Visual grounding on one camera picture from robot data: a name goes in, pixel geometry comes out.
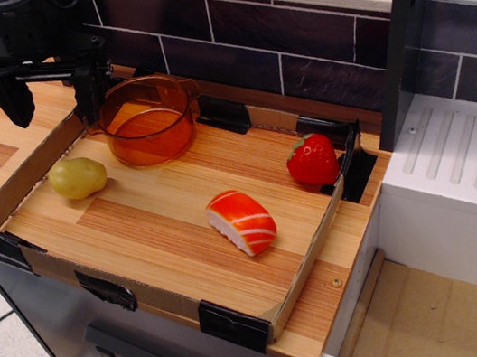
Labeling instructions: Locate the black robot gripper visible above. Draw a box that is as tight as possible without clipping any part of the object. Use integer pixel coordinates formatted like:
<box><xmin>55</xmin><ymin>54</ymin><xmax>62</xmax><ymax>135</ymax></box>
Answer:
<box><xmin>0</xmin><ymin>0</ymin><xmax>112</xmax><ymax>128</ymax></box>

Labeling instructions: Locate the salmon nigiri sushi toy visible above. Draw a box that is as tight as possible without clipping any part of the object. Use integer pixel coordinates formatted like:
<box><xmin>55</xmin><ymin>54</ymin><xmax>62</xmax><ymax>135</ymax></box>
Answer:
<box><xmin>206</xmin><ymin>190</ymin><xmax>277</xmax><ymax>257</ymax></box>

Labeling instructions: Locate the orange transparent plastic pot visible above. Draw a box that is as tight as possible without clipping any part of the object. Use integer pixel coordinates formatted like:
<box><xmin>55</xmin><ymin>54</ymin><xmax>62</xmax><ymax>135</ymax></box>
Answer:
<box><xmin>87</xmin><ymin>74</ymin><xmax>201</xmax><ymax>167</ymax></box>

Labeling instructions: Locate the cardboard fence with black tape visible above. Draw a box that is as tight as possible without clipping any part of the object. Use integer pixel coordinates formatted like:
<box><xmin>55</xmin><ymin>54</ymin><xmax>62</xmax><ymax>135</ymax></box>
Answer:
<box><xmin>0</xmin><ymin>28</ymin><xmax>407</xmax><ymax>357</ymax></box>

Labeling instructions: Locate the yellow toy potato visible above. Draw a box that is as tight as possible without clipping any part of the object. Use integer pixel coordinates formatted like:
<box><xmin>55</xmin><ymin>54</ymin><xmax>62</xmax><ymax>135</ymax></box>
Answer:
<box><xmin>48</xmin><ymin>157</ymin><xmax>108</xmax><ymax>200</ymax></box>

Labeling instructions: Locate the red toy strawberry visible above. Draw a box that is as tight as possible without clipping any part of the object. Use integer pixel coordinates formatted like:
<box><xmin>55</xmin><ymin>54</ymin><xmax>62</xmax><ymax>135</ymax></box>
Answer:
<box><xmin>286</xmin><ymin>133</ymin><xmax>341</xmax><ymax>185</ymax></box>

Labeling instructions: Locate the grey toy oven front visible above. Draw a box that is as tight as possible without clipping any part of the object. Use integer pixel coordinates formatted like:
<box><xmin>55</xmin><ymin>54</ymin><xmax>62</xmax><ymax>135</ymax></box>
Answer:
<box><xmin>0</xmin><ymin>199</ymin><xmax>300</xmax><ymax>357</ymax></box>

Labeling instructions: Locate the white toy sink drainboard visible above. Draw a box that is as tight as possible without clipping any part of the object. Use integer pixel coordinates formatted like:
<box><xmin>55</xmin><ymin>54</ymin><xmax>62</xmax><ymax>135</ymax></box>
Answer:
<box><xmin>378</xmin><ymin>95</ymin><xmax>477</xmax><ymax>285</ymax></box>

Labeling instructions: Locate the dark grey vertical post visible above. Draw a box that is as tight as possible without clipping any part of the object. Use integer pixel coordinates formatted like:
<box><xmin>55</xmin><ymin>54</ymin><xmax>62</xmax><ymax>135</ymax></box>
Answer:
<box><xmin>379</xmin><ymin>0</ymin><xmax>426</xmax><ymax>151</ymax></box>

